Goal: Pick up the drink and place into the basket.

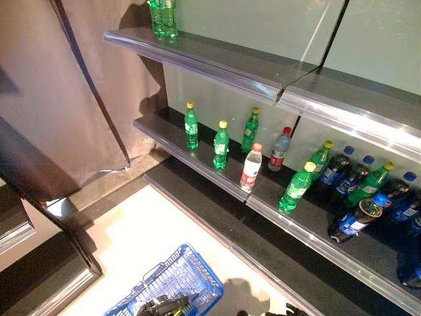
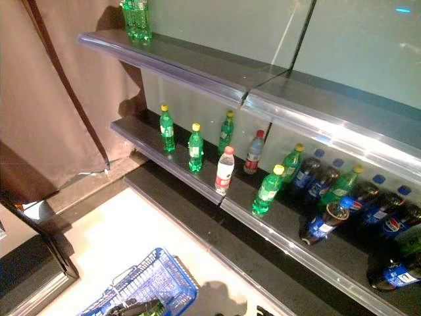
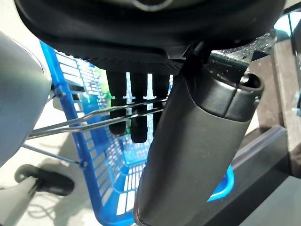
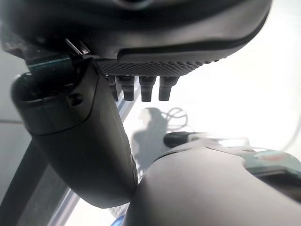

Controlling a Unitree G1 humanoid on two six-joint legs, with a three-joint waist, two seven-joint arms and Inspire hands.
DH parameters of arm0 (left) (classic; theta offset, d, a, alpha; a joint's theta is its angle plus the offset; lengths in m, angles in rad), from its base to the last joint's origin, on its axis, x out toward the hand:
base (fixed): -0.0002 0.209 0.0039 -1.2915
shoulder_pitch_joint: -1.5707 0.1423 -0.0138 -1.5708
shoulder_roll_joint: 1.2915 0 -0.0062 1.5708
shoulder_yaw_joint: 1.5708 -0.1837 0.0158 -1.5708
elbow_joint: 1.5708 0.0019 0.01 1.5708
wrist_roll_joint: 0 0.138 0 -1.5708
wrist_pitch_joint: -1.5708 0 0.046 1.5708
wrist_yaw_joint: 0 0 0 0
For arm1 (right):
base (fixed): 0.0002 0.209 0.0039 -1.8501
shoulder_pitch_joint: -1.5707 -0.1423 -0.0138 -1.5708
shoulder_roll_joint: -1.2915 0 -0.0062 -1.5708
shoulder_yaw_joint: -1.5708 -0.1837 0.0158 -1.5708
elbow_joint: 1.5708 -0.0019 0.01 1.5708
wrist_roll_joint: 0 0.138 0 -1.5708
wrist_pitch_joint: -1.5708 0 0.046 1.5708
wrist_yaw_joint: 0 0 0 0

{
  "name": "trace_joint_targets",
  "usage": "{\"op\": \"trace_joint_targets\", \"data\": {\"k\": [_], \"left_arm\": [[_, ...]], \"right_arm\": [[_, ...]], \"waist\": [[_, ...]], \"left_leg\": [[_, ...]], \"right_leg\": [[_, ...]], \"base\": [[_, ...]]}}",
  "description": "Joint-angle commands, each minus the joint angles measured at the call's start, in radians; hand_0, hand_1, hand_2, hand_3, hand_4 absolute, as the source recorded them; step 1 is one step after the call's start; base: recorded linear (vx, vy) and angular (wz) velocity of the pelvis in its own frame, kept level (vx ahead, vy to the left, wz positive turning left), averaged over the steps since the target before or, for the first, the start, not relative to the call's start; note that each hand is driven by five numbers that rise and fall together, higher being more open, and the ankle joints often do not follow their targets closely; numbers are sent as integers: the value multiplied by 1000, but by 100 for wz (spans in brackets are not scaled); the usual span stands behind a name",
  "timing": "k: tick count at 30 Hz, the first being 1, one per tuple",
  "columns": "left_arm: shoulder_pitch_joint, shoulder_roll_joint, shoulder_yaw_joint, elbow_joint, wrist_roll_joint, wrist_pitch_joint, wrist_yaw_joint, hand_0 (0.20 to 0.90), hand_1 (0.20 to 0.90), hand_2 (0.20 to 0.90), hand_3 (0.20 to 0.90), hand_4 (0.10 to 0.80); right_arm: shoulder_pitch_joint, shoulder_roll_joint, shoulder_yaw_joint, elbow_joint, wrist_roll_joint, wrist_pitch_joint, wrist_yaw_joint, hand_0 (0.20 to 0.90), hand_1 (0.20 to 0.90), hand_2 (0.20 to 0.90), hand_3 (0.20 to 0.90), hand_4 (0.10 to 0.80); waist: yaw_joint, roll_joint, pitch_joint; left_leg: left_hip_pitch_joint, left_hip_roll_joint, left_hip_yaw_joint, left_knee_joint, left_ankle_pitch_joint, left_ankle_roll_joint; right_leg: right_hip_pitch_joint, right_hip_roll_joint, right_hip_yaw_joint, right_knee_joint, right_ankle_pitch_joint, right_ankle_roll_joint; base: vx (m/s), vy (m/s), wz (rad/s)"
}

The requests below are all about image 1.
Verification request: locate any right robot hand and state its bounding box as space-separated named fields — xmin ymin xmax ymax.
xmin=265 ymin=302 xmax=309 ymax=316

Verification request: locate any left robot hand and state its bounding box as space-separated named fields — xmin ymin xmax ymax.
xmin=137 ymin=294 xmax=191 ymax=316

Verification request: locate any blue plastic shopping basket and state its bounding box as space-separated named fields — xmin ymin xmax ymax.
xmin=103 ymin=242 xmax=225 ymax=316

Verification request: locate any grey metal shelf unit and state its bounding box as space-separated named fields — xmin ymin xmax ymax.
xmin=143 ymin=163 xmax=409 ymax=316

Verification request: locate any cola bottle blue cap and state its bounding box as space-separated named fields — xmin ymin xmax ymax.
xmin=383 ymin=190 xmax=421 ymax=235
xmin=328 ymin=193 xmax=390 ymax=244
xmin=381 ymin=171 xmax=418 ymax=207
xmin=332 ymin=155 xmax=376 ymax=202
xmin=316 ymin=145 xmax=356 ymax=195

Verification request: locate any green soda bottle yellow cap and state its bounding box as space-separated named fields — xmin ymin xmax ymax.
xmin=345 ymin=161 xmax=396 ymax=208
xmin=278 ymin=161 xmax=317 ymax=213
xmin=184 ymin=101 xmax=200 ymax=151
xmin=212 ymin=120 xmax=230 ymax=171
xmin=309 ymin=140 xmax=335 ymax=181
xmin=241 ymin=107 xmax=262 ymax=155

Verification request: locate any dark shelf unit with trim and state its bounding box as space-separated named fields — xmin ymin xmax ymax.
xmin=0 ymin=177 xmax=103 ymax=316

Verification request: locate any clear water bottle red cap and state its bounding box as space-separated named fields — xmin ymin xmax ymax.
xmin=240 ymin=142 xmax=264 ymax=194
xmin=268 ymin=126 xmax=293 ymax=172

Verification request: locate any grey fabric curtain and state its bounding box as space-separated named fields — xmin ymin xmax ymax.
xmin=0 ymin=0 xmax=169 ymax=202

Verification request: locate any black strap on curtain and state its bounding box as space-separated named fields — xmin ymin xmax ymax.
xmin=49 ymin=0 xmax=132 ymax=169

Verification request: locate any black shelf upright post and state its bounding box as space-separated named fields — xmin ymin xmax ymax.
xmin=320 ymin=0 xmax=350 ymax=70

